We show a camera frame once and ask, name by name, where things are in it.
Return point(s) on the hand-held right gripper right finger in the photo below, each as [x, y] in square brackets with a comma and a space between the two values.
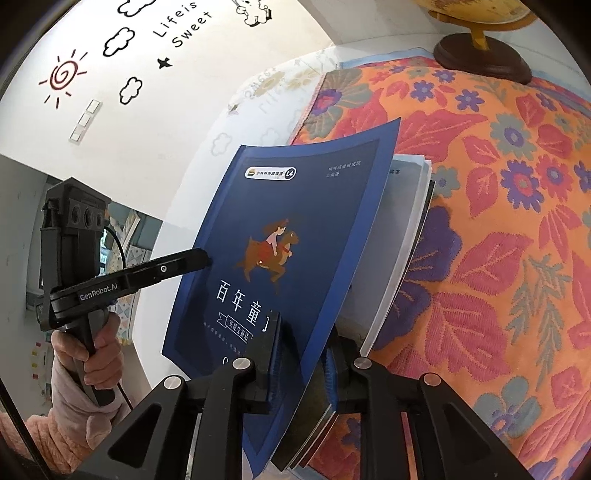
[328, 374]

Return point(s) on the person's left hand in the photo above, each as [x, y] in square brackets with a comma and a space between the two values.
[108, 341]

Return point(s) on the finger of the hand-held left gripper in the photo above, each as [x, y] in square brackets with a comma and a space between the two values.
[175, 266]

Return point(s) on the cartoon wall decal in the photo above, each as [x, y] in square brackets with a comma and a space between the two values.
[62, 76]

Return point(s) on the antique style desk globe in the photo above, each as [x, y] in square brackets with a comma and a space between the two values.
[482, 57]

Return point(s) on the white wall switch plate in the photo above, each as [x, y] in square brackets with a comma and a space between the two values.
[75, 135]
[93, 106]
[84, 120]

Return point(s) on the orange floral mat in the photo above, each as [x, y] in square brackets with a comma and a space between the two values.
[498, 230]

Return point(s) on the person's left forearm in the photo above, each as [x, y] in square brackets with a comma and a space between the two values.
[60, 415]

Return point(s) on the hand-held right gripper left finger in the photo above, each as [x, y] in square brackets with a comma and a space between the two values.
[276, 357]

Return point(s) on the navy blue storybook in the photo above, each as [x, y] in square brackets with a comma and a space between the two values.
[277, 207]

